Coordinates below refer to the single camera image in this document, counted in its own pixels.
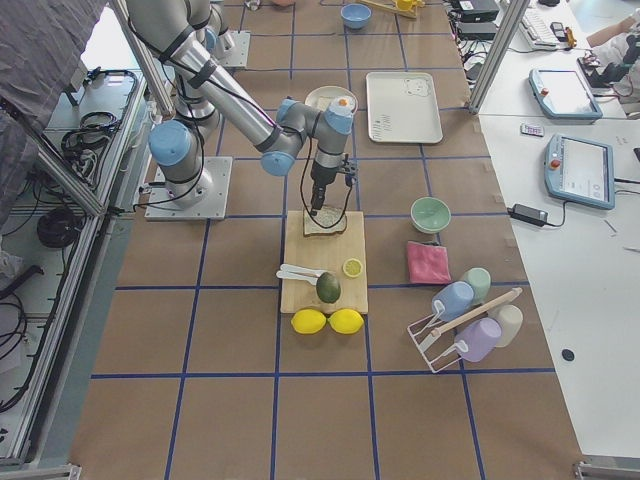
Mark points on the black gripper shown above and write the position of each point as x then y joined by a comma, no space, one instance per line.
320,175

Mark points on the white bread slice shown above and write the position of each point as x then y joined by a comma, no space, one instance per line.
327,221

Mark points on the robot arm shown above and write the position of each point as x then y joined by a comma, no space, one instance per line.
176,33

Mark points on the bread slice on plate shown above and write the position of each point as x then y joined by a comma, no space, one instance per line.
324,102

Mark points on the white round plate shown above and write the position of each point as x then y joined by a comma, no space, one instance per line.
329,91

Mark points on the wooden cutting board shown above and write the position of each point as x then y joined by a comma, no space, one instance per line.
324,252

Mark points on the lemon slice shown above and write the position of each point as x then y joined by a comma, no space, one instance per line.
352,268

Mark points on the white plastic cutlery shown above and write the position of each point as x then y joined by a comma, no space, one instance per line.
294,272

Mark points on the avocado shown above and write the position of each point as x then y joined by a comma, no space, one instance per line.
328,288

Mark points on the fried egg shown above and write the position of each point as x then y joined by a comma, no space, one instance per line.
346,102

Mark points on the green bowl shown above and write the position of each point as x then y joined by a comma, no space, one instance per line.
430,215

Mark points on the left whole lemon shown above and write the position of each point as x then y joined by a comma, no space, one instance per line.
308,321

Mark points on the whole lemon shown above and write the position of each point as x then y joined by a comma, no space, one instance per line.
308,321
346,321

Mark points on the right whole lemon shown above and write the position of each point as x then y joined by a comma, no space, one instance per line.
346,321

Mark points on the pink cloth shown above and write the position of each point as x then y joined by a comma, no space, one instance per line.
427,264

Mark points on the white bear tray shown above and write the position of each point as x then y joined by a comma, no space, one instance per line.
402,107

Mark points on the blue mug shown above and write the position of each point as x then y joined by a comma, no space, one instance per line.
452,301

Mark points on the green mug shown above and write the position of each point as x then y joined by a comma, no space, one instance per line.
480,281

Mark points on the blue bowl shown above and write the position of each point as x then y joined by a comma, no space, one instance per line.
355,16

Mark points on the purple mug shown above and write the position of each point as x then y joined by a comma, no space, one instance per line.
478,339

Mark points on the wooden cup rack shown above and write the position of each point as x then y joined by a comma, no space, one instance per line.
405,8

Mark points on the black power adapter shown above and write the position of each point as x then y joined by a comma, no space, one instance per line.
529,215

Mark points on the beige mug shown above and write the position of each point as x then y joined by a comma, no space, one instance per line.
510,318

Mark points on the near teach pendant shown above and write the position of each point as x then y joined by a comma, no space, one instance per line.
580,171

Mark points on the teach pendant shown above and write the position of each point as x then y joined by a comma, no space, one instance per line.
580,171
563,95

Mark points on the far teach pendant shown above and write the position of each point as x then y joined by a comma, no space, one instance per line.
563,95

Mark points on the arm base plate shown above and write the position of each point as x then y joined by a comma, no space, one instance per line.
207,200
232,48

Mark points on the white wire cup rack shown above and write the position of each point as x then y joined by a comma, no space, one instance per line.
435,339

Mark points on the aluminium frame post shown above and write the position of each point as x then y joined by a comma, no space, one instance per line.
506,31

